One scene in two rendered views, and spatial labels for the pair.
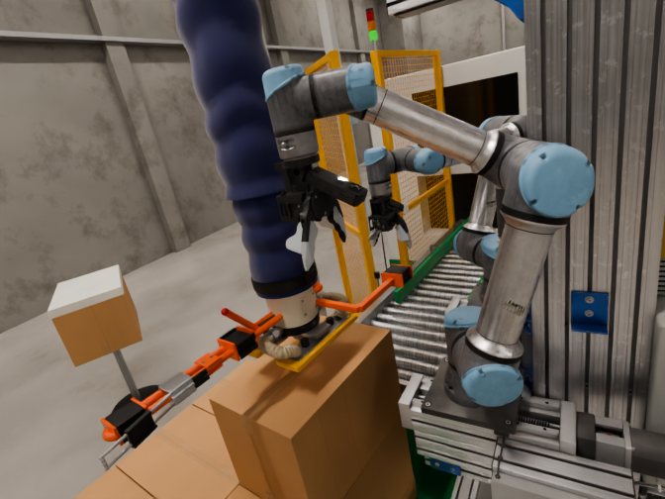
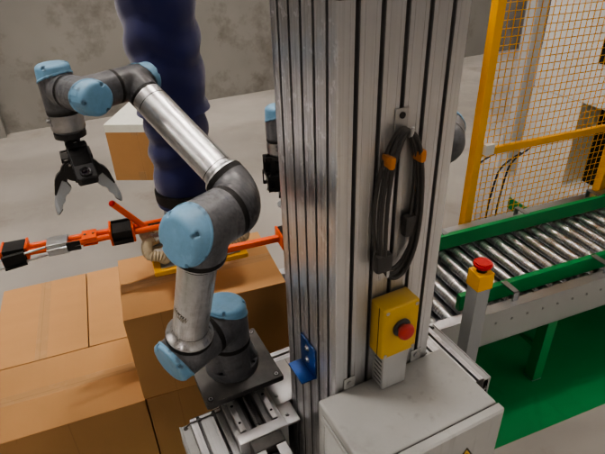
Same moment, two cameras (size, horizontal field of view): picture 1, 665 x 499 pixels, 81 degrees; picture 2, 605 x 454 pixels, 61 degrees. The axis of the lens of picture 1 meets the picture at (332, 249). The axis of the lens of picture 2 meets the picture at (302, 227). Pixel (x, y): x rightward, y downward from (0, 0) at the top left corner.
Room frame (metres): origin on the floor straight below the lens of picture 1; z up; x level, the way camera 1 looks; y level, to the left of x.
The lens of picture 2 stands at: (0.03, -1.02, 2.12)
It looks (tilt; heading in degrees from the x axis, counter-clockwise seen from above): 31 degrees down; 30
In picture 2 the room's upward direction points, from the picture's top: 2 degrees counter-clockwise
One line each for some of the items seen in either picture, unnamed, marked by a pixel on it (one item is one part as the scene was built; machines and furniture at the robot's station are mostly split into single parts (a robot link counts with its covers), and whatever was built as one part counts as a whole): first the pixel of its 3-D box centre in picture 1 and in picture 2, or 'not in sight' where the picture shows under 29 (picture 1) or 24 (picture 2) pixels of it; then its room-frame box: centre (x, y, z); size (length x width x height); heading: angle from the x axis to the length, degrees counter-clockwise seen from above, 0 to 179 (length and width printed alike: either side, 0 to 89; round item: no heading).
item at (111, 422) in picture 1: (127, 420); (15, 250); (0.80, 0.58, 1.18); 0.08 x 0.07 x 0.05; 139
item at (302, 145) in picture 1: (297, 147); (66, 122); (0.74, 0.03, 1.74); 0.08 x 0.08 x 0.05
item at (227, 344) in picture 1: (237, 343); (121, 231); (1.06, 0.34, 1.18); 0.10 x 0.08 x 0.06; 49
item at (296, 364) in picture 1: (318, 334); (200, 254); (1.19, 0.11, 1.08); 0.34 x 0.10 x 0.05; 139
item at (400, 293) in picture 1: (436, 249); (521, 217); (2.89, -0.82, 0.60); 1.60 x 0.11 x 0.09; 141
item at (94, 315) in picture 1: (98, 310); (152, 137); (2.51, 1.67, 0.82); 0.60 x 0.40 x 0.40; 26
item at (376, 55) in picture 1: (425, 188); (552, 129); (3.18, -0.86, 1.05); 1.17 x 0.10 x 2.10; 141
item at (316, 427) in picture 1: (316, 404); (204, 309); (1.24, 0.18, 0.74); 0.60 x 0.40 x 0.40; 139
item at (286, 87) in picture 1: (290, 101); (58, 87); (0.74, 0.02, 1.82); 0.09 x 0.08 x 0.11; 82
